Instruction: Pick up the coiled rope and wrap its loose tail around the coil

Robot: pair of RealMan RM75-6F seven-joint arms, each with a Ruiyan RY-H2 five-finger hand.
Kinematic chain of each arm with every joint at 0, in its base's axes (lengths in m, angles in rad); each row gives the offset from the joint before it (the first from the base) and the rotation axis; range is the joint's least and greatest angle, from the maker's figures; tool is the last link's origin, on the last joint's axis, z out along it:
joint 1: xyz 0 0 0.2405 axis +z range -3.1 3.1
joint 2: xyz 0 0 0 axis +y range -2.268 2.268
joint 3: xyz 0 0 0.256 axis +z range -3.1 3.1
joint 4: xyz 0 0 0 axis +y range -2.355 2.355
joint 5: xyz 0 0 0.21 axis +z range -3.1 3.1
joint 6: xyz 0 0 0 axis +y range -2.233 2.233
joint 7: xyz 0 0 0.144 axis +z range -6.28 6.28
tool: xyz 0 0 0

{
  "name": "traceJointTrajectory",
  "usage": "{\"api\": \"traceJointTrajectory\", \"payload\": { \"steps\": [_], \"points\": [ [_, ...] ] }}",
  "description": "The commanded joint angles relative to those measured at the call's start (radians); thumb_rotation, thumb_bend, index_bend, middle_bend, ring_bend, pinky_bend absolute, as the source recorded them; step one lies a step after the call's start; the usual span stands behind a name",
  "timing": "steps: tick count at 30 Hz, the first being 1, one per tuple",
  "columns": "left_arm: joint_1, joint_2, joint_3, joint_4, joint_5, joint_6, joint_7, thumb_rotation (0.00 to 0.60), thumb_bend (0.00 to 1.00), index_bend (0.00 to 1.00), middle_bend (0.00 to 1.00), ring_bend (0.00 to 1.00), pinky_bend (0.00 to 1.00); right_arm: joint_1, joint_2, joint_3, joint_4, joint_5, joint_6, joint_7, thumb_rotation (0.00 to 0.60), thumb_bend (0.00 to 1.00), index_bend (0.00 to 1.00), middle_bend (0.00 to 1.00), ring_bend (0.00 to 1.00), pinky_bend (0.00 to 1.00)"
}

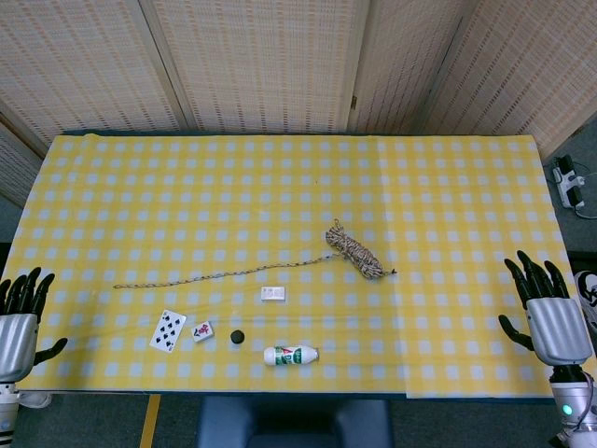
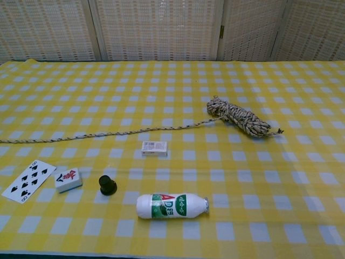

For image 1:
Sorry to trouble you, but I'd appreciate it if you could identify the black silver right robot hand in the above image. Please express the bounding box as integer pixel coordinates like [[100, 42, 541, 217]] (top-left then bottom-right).
[[497, 249, 594, 368]]

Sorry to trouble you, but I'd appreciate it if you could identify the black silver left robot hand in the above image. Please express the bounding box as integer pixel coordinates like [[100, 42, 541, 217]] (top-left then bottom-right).
[[0, 266, 69, 384]]

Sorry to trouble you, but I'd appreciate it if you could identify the camouflage braided rope coil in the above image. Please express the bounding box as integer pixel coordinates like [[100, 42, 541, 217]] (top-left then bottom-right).
[[113, 217, 398, 290]]

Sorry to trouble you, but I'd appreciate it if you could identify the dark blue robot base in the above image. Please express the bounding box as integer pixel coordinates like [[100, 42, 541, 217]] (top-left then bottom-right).
[[195, 396, 396, 448]]

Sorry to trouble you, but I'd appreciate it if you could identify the black white sneaker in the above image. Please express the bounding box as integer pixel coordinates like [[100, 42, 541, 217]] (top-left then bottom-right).
[[572, 269, 597, 337]]

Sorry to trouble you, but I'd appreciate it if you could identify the white power strip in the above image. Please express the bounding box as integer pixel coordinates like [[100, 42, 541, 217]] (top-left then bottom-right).
[[552, 156, 588, 210]]

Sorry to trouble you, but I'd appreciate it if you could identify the nine of spades card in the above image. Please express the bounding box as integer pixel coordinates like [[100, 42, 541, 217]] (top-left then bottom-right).
[[148, 308, 187, 355]]

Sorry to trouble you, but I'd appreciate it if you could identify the yellow floor tape strip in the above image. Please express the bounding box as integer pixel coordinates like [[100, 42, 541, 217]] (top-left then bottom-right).
[[139, 394, 162, 448]]

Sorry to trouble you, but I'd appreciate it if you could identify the woven folding screen panel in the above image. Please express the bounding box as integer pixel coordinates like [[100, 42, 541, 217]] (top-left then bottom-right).
[[0, 0, 195, 146], [347, 0, 467, 134], [139, 0, 372, 134], [0, 111, 48, 209], [419, 0, 597, 158]]

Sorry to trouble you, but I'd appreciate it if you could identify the white mahjong tile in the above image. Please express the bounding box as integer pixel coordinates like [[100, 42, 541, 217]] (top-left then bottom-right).
[[191, 320, 216, 343]]

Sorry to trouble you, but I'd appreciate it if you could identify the white green milk bottle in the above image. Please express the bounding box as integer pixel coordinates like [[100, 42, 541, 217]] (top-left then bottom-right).
[[263, 344, 320, 368]]

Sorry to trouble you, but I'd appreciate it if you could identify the yellow white checkered tablecloth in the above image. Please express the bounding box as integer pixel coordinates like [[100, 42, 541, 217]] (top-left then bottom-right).
[[2, 133, 597, 400]]

